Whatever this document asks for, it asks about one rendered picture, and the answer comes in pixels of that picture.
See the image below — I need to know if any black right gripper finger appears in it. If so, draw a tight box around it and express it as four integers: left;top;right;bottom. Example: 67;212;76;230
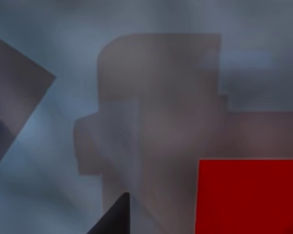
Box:
86;192;131;234

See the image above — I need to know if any red block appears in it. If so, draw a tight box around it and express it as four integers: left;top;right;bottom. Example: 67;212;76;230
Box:
194;159;293;234

